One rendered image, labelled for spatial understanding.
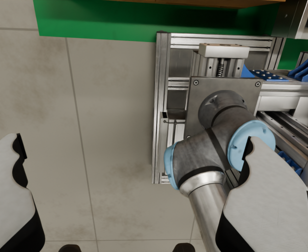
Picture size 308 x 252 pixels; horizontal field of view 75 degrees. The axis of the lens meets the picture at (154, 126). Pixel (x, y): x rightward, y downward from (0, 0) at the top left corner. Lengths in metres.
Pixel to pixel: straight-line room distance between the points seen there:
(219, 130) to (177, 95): 1.03
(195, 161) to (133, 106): 1.33
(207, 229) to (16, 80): 1.80
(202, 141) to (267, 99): 0.41
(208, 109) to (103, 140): 1.45
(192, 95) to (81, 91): 1.28
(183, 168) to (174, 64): 1.06
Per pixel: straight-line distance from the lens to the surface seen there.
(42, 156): 2.24
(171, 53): 1.45
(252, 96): 0.71
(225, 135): 0.50
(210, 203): 0.46
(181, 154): 0.50
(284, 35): 1.32
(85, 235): 2.97
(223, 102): 0.61
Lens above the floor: 1.63
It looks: 63 degrees down
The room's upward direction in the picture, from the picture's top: 176 degrees clockwise
